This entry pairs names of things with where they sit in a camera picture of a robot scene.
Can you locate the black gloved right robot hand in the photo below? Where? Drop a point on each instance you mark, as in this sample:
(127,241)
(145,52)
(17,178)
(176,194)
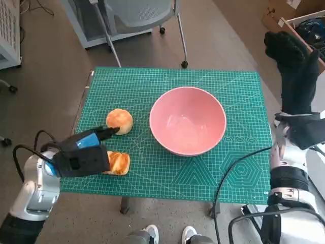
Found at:
(297,81)

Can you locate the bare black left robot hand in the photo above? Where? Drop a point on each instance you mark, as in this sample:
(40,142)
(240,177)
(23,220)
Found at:
(86,141)

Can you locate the braided rectangular bread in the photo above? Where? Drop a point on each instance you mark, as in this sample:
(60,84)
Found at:
(119,162)

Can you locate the round bread bun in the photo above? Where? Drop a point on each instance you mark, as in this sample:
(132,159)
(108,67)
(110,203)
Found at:
(122,119)

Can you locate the pink bowl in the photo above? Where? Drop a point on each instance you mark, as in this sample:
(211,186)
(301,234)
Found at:
(188,122)

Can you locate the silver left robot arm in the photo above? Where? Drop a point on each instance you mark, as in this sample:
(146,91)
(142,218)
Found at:
(38,183)

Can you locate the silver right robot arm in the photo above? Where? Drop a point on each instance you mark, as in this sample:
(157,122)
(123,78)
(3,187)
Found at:
(287,183)

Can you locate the white desk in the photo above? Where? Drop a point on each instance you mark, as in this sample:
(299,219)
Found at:
(320,101)

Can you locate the open cardboard box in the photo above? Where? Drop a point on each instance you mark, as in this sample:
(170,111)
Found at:
(322,61)

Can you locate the black table foot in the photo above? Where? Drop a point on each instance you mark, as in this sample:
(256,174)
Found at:
(125,206)
(215,209)

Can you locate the black swivel chair base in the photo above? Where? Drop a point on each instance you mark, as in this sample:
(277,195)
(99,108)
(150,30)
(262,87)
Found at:
(12,89)

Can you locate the person's left leg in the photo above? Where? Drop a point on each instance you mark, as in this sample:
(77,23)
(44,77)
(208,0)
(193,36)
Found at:
(137,238)

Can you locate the person's leg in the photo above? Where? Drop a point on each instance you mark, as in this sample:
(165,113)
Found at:
(137,238)
(200,240)

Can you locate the person's left shoe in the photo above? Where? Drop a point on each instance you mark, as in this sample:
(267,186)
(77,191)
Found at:
(152,230)

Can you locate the person's shoe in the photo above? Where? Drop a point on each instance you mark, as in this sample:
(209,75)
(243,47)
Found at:
(152,230)
(189,232)

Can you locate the green cutting mat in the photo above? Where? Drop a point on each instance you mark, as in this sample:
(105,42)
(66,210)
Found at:
(177,76)

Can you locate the person's right shoe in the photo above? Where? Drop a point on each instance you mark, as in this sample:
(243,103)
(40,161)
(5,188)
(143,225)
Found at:
(189,232)

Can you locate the white perforated appliance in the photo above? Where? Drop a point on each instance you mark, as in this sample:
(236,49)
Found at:
(7,25)

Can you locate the grey mesh office chair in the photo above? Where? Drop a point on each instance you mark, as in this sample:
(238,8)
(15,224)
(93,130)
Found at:
(142,10)

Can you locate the person's right leg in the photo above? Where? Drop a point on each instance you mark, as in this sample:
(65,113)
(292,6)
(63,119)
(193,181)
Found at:
(200,240)

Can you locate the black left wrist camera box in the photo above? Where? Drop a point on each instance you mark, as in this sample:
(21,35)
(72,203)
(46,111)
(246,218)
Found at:
(86,162)

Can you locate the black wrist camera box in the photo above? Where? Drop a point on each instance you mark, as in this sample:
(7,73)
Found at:
(86,162)
(309,137)

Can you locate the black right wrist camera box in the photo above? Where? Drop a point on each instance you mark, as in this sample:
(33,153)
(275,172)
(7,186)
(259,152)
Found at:
(309,137)

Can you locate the silver aluminium rail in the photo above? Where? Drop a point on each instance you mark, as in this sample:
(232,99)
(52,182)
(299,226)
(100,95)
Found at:
(251,214)

